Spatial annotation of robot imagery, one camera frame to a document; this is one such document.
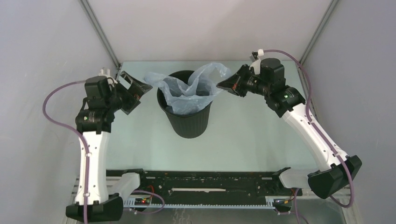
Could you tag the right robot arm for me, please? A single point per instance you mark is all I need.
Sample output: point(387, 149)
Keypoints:
point(335, 167)

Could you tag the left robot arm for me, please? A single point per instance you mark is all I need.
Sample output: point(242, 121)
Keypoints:
point(93, 202)

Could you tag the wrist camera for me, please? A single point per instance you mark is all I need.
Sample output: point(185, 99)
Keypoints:
point(256, 61)
point(107, 74)

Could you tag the black trash bin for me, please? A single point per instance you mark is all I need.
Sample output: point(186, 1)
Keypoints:
point(186, 126)

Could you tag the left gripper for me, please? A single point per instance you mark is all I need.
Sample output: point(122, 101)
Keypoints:
point(137, 87)

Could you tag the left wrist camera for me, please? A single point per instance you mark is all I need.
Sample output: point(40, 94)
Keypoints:
point(107, 74)

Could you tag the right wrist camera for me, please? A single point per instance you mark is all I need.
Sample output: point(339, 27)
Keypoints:
point(256, 61)

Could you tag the blue plastic trash bag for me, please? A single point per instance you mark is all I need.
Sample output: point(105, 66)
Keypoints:
point(193, 96)

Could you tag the small circuit board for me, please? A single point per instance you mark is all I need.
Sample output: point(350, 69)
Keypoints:
point(142, 201)

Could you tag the left corner frame post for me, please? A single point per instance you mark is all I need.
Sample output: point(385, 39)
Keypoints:
point(87, 8)

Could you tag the corner frame post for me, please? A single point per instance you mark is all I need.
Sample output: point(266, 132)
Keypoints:
point(87, 8)
point(318, 31)

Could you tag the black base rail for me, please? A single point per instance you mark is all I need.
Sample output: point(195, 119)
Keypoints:
point(211, 189)

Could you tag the right corner frame post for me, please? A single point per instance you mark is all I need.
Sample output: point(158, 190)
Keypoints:
point(318, 31)

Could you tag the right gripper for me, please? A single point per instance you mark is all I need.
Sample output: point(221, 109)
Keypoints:
point(235, 84)

